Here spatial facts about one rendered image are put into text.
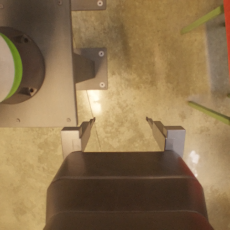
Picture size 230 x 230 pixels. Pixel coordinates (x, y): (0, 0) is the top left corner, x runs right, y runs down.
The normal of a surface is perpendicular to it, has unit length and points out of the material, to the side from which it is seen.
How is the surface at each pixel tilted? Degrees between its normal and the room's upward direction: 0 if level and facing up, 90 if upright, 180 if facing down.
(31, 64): 73
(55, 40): 0
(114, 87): 0
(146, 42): 0
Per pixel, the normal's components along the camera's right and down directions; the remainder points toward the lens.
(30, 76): 0.91, 0.34
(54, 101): -0.01, 0.25
